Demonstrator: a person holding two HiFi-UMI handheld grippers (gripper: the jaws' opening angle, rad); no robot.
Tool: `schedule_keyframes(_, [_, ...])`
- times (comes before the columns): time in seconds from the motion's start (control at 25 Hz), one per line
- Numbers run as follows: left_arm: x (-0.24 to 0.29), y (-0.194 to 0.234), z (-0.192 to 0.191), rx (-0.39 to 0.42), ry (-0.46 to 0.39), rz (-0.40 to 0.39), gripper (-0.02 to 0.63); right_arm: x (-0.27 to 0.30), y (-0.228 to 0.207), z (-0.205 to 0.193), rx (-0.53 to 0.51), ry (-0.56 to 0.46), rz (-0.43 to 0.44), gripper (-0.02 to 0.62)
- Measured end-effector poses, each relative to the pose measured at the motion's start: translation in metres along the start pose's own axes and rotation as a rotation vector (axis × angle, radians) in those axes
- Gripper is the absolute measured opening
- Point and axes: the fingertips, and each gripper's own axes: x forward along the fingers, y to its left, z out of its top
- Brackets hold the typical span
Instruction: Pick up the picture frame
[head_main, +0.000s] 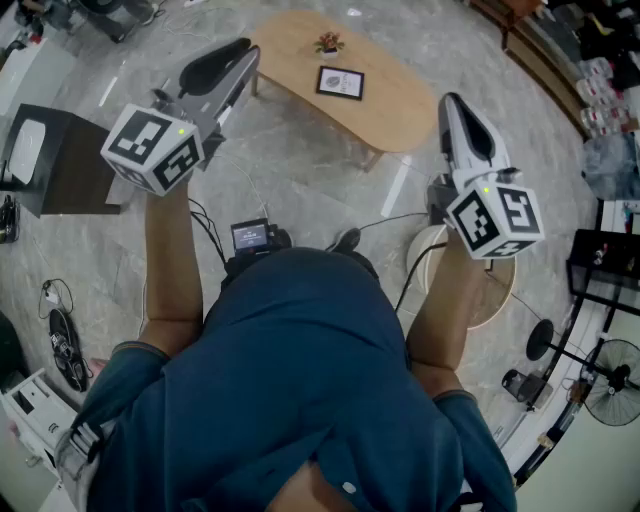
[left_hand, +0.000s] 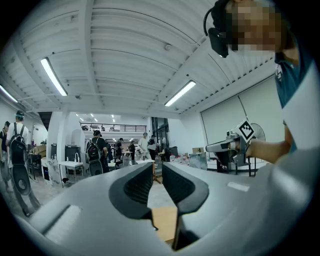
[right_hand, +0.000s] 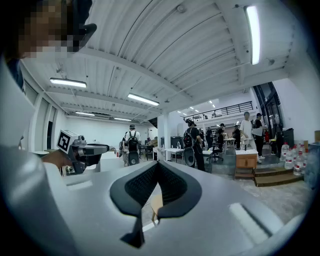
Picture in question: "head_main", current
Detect wooden coffee table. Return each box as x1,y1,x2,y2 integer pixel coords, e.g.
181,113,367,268
248,9,440,174

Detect long wooden cabinet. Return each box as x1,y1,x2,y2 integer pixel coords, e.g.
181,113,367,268
469,0,591,141

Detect clear plastic bag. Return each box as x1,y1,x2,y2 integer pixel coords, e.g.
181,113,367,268
581,132,640,201

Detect black bag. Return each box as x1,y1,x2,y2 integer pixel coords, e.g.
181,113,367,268
0,194,21,245

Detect person's blue shirt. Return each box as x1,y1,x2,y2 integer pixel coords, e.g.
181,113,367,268
53,246,520,512

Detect black recorder with screen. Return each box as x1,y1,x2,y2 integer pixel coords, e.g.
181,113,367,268
229,218,294,259

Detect stack of white packages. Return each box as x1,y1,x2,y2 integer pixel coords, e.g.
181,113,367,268
574,56,640,139

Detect black pedestal fan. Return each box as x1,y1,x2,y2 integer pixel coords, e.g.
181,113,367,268
525,318,640,428

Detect round white side table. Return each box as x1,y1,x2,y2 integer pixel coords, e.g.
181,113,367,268
405,223,517,331

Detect white rounded device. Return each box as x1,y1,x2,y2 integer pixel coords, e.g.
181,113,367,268
7,118,47,186

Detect black strapped equipment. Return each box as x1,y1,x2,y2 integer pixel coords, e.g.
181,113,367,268
48,308,95,394

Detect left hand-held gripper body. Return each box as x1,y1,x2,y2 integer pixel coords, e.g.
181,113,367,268
99,88,226,197

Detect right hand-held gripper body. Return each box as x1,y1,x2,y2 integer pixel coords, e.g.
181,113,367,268
427,160,546,260

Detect black framed nature picture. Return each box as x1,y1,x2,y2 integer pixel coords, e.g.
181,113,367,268
315,65,366,102

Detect black metal shelf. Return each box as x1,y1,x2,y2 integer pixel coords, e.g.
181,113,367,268
566,228,640,317

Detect black side cabinet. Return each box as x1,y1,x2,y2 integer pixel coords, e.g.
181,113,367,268
0,103,124,220

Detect small potted pink flowers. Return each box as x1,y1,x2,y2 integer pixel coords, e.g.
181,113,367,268
313,31,346,60

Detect white cable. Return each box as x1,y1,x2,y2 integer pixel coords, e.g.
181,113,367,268
212,152,271,221

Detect person's black shoe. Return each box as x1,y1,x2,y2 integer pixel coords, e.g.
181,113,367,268
324,227,362,254

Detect person's left forearm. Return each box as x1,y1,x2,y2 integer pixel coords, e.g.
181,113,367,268
141,177,205,360

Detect white drawer cabinet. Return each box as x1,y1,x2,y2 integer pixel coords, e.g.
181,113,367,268
0,368,80,481

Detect thin black cable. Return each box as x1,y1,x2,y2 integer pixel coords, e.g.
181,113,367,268
358,212,431,232

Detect person's right forearm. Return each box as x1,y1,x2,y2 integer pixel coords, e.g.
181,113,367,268
404,227,490,399

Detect small black bin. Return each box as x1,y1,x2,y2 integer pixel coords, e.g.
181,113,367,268
501,368,554,412

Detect white charger with cable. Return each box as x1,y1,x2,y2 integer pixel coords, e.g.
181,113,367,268
38,278,75,321

